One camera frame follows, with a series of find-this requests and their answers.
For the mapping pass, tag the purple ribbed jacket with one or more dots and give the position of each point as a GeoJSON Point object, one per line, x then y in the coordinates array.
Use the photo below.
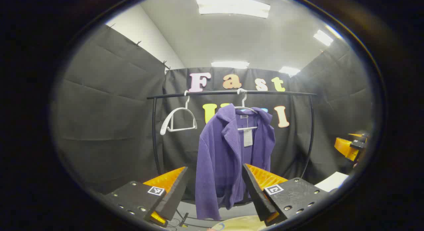
{"type": "Point", "coordinates": [218, 158]}

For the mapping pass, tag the beige round laundry hamper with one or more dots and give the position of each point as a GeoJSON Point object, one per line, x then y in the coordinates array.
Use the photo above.
{"type": "Point", "coordinates": [240, 224]}

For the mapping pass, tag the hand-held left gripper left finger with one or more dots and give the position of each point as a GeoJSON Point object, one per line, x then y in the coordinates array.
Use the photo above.
{"type": "Point", "coordinates": [174, 198]}

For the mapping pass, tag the large ceiling light panel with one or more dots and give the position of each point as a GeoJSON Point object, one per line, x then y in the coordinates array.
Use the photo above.
{"type": "Point", "coordinates": [233, 6]}

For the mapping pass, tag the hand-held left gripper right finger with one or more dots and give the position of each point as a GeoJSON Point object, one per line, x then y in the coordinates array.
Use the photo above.
{"type": "Point", "coordinates": [255, 194]}

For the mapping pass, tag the white plastic hanger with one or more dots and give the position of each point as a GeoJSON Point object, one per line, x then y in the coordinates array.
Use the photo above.
{"type": "Point", "coordinates": [164, 123]}

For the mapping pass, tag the black metal clothes rack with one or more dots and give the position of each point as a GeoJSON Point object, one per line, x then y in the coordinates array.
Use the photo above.
{"type": "Point", "coordinates": [205, 93]}

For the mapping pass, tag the white box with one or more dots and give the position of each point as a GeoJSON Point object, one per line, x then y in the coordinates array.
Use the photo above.
{"type": "Point", "coordinates": [331, 182]}

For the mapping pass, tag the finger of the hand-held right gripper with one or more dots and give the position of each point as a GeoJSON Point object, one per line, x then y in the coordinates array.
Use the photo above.
{"type": "Point", "coordinates": [344, 147]}
{"type": "Point", "coordinates": [359, 135]}

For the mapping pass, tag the black backdrop cloth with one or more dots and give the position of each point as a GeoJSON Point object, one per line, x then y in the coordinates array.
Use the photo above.
{"type": "Point", "coordinates": [109, 108]}

